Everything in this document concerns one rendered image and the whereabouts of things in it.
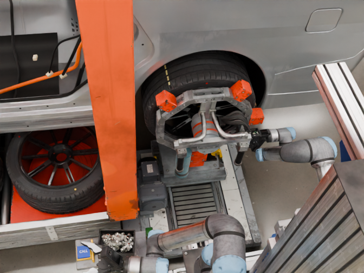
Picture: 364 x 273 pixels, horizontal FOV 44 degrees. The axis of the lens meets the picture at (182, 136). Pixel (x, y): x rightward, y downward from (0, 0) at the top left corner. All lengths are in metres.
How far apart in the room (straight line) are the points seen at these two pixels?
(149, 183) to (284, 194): 1.09
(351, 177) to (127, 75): 0.81
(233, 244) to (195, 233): 0.20
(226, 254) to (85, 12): 0.91
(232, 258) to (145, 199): 1.32
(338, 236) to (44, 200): 1.94
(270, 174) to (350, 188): 2.37
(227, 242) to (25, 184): 1.55
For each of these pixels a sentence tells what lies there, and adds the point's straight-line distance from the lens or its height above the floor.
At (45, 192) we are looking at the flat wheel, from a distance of 2.78.
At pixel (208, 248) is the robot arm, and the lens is 2.03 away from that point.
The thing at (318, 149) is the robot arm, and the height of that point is 1.16.
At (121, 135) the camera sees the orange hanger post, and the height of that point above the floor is 1.41.
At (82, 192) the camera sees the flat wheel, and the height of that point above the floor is 0.50.
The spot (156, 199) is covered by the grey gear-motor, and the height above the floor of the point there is 0.40.
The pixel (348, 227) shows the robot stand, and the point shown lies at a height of 1.97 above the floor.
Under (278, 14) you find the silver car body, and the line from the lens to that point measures 2.25.
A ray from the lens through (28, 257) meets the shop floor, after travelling 3.19.
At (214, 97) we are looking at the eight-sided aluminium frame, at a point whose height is 1.11.
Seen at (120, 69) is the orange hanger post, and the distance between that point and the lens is 1.52.
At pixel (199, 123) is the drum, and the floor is 0.91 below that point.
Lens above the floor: 2.94
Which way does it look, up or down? 56 degrees down
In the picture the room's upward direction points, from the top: 8 degrees clockwise
